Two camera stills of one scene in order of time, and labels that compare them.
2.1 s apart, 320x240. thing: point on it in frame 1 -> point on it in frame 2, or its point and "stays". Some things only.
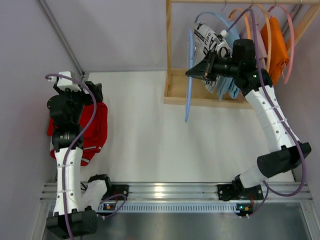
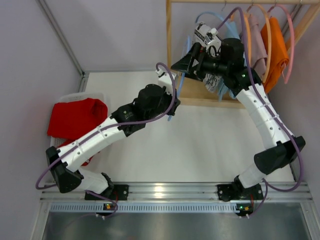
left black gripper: x=88 y=90 -> x=173 y=103
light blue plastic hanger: x=190 y=59 -> x=186 y=49
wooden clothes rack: x=180 y=89 stays
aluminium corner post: x=43 y=6 stays
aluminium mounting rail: x=296 y=191 stays
